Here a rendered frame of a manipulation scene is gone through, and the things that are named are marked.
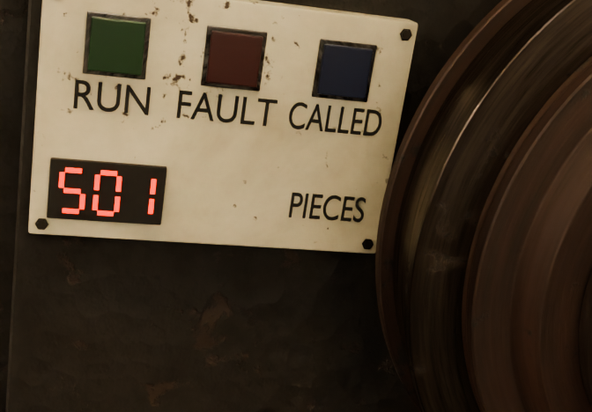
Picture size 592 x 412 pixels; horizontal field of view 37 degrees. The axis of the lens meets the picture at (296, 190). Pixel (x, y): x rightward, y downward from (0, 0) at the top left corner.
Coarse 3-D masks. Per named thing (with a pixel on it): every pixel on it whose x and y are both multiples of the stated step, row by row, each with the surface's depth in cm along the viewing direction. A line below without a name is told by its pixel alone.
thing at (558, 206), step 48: (576, 96) 51; (528, 144) 52; (576, 144) 52; (528, 192) 53; (576, 192) 52; (480, 240) 54; (528, 240) 54; (576, 240) 52; (480, 288) 54; (528, 288) 54; (576, 288) 53; (480, 336) 55; (528, 336) 55; (576, 336) 55; (480, 384) 57; (528, 384) 56; (576, 384) 56
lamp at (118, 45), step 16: (96, 32) 59; (112, 32) 59; (128, 32) 59; (144, 32) 60; (96, 48) 59; (112, 48) 59; (128, 48) 60; (96, 64) 60; (112, 64) 60; (128, 64) 60
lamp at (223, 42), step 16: (224, 32) 61; (224, 48) 61; (240, 48) 61; (256, 48) 61; (208, 64) 61; (224, 64) 61; (240, 64) 62; (256, 64) 62; (208, 80) 61; (224, 80) 62; (240, 80) 62; (256, 80) 62
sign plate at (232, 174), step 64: (64, 0) 58; (128, 0) 59; (192, 0) 60; (256, 0) 62; (64, 64) 60; (192, 64) 61; (320, 64) 63; (384, 64) 64; (64, 128) 61; (128, 128) 62; (192, 128) 63; (256, 128) 64; (320, 128) 65; (384, 128) 66; (128, 192) 63; (192, 192) 64; (256, 192) 65; (320, 192) 66; (384, 192) 68
